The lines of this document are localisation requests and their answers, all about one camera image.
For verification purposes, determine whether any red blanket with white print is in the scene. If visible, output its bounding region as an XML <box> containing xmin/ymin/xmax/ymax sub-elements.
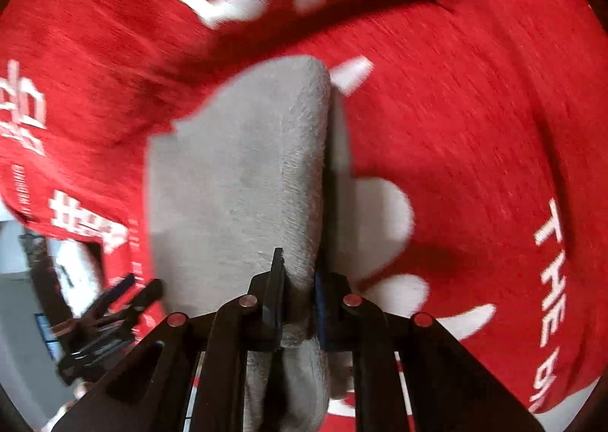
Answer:
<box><xmin>1</xmin><ymin>0</ymin><xmax>607</xmax><ymax>431</ymax></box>

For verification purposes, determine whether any grey knit garment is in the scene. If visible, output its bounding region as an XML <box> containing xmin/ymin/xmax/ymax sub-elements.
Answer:
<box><xmin>144</xmin><ymin>55</ymin><xmax>362</xmax><ymax>432</ymax></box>

